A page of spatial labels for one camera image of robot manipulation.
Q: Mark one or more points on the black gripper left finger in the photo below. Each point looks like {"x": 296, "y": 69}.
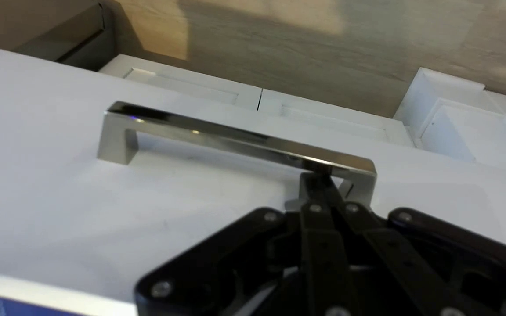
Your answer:
{"x": 317, "y": 256}

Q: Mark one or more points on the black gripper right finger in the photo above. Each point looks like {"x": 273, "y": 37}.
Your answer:
{"x": 417, "y": 263}

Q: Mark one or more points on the white kitchen drawer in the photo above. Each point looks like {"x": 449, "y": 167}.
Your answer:
{"x": 89, "y": 221}

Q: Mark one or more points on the white lower cabinet door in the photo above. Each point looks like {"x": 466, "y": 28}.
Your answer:
{"x": 329, "y": 120}
{"x": 189, "y": 81}

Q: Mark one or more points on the white interior door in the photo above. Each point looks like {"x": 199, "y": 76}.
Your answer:
{"x": 470, "y": 128}

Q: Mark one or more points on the blue cloth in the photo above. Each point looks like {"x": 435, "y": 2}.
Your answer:
{"x": 8, "y": 306}

